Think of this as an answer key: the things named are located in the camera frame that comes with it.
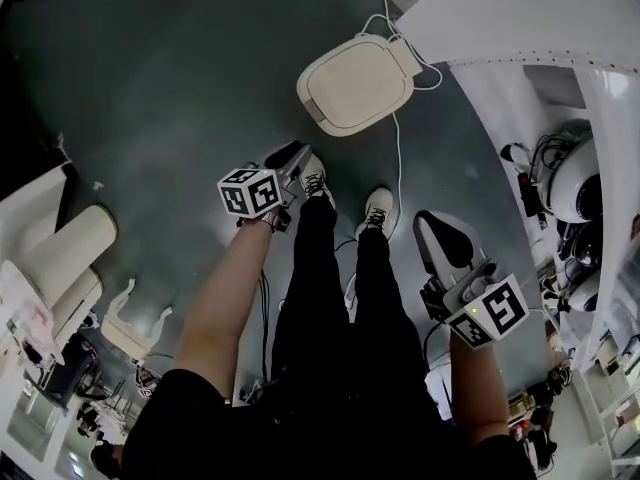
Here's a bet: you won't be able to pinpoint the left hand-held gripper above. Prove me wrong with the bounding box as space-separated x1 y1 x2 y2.
217 140 314 219

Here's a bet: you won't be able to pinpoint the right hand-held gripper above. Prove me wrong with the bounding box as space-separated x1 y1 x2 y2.
412 210 530 352

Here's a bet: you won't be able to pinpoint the cream lidded trash bin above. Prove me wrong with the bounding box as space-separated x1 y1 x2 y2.
296 35 424 138

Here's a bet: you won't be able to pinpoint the person's left forearm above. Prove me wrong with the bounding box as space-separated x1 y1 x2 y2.
172 215 280 407

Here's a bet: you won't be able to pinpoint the person's right forearm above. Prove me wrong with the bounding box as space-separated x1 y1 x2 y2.
447 335 512 445

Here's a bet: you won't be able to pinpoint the person's white left shoe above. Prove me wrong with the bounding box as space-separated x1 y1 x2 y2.
298 152 337 210

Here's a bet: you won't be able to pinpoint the person's white shoe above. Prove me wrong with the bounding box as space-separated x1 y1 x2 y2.
298 152 337 210
354 186 395 240

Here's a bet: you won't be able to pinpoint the white spherical device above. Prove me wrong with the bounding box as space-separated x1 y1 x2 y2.
546 139 602 225
566 267 602 313

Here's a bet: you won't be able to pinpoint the person's black trousers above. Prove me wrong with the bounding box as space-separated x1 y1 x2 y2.
271 195 427 399

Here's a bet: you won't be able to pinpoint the person's white right shoe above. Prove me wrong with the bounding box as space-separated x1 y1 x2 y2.
354 186 395 240

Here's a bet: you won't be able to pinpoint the white ornate chair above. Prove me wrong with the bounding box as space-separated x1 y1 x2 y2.
101 277 175 360

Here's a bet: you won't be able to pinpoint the person's black t-shirt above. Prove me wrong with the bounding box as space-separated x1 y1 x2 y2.
121 366 537 480

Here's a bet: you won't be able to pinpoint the white cabinet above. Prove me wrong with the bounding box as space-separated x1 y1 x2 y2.
0 161 77 249

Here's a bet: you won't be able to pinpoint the white metal shelf unit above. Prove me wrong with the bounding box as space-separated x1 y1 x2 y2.
394 0 640 480

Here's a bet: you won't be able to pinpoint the long white cable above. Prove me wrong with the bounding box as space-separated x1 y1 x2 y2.
353 0 445 239

